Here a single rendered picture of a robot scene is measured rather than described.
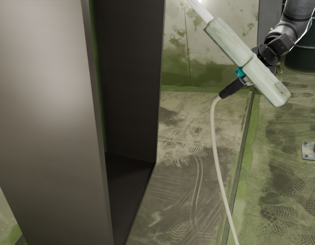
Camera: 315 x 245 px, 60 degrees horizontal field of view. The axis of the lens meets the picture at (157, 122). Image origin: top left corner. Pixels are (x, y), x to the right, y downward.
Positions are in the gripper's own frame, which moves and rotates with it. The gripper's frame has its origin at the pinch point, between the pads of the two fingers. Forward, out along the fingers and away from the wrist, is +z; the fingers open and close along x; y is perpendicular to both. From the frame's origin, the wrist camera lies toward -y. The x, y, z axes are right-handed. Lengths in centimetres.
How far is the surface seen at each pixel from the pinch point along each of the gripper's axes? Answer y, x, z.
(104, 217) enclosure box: 21, -2, 54
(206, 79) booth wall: 172, 0, -118
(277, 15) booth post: 93, 1, -156
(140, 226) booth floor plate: 108, -34, 39
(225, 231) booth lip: 82, -66, 9
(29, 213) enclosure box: 39, 14, 69
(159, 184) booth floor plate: 123, -29, 8
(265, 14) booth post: 98, 9, -152
